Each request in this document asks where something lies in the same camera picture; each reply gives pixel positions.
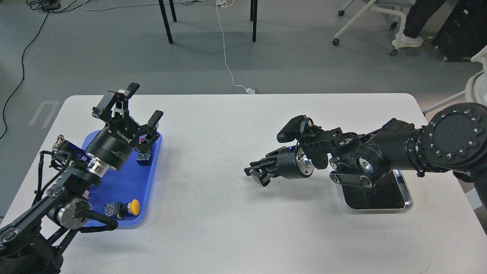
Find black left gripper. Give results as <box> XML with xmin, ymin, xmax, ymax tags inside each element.
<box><xmin>84</xmin><ymin>83</ymin><xmax>164</xmax><ymax>170</ymax></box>

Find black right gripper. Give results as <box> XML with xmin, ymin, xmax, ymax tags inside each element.
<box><xmin>244</xmin><ymin>146</ymin><xmax>315</xmax><ymax>187</ymax></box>

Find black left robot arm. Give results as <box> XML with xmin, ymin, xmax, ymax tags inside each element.
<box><xmin>1</xmin><ymin>83</ymin><xmax>163</xmax><ymax>274</ymax></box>

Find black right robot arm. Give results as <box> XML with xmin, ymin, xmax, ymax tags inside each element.
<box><xmin>245</xmin><ymin>103</ymin><xmax>486</xmax><ymax>206</ymax></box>

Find blue plastic tray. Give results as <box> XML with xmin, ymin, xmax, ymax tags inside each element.
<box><xmin>83</xmin><ymin>136</ymin><xmax>163</xmax><ymax>228</ymax></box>

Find silver metal tray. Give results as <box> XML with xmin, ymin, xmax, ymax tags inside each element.
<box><xmin>341</xmin><ymin>170</ymin><xmax>414</xmax><ymax>213</ymax></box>

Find black table legs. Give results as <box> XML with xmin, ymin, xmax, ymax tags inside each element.
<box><xmin>158</xmin><ymin>0</ymin><xmax>258</xmax><ymax>44</ymax></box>

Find white office chair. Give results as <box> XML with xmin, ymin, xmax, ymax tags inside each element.
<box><xmin>331</xmin><ymin>0</ymin><xmax>416</xmax><ymax>57</ymax></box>

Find person leg with shoe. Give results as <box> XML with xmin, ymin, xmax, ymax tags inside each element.
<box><xmin>392</xmin><ymin>0</ymin><xmax>446</xmax><ymax>48</ymax></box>

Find white chair at right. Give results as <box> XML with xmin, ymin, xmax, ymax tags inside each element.
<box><xmin>422</xmin><ymin>46</ymin><xmax>487</xmax><ymax>114</ymax></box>

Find black cabinet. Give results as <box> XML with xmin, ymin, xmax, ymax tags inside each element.
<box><xmin>431</xmin><ymin>0</ymin><xmax>487</xmax><ymax>61</ymax></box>

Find red push button switch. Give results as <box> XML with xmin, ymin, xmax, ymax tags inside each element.
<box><xmin>136</xmin><ymin>147</ymin><xmax>153</xmax><ymax>166</ymax></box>

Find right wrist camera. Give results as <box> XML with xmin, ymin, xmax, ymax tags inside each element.
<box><xmin>276</xmin><ymin>115</ymin><xmax>308</xmax><ymax>143</ymax></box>

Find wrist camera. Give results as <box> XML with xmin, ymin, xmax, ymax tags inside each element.
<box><xmin>276</xmin><ymin>115</ymin><xmax>308</xmax><ymax>143</ymax></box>
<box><xmin>52</xmin><ymin>135</ymin><xmax>91</xmax><ymax>162</ymax></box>

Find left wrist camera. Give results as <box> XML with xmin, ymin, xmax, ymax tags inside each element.
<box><xmin>52</xmin><ymin>135</ymin><xmax>91</xmax><ymax>162</ymax></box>

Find yellow push button switch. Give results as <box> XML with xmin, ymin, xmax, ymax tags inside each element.
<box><xmin>103</xmin><ymin>199</ymin><xmax>140</xmax><ymax>220</ymax></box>

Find black cable on floor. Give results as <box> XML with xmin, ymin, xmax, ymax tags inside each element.
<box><xmin>0</xmin><ymin>0</ymin><xmax>92</xmax><ymax>140</ymax></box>

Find white cable on floor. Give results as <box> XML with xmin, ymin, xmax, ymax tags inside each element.
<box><xmin>182</xmin><ymin>0</ymin><xmax>255</xmax><ymax>94</ymax></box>

